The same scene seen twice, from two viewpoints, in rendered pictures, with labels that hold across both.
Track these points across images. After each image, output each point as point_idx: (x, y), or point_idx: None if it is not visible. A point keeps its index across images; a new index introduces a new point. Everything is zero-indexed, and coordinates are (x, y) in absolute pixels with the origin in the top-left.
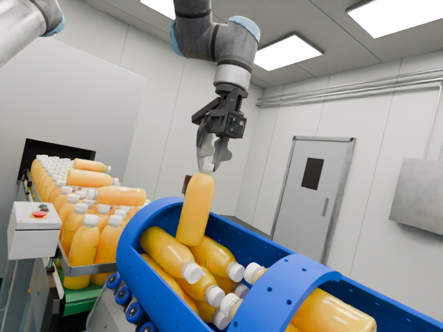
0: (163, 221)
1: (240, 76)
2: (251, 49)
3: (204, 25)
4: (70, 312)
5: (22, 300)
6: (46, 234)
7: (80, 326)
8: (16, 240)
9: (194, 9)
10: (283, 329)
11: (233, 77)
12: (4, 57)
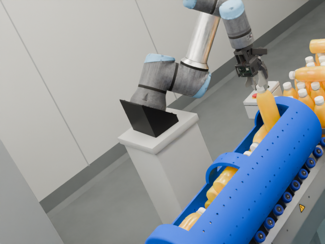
0: (280, 111)
1: (232, 43)
2: (229, 26)
3: (217, 13)
4: None
5: None
6: (256, 108)
7: None
8: (246, 110)
9: (207, 13)
10: (208, 172)
11: (231, 45)
12: (215, 18)
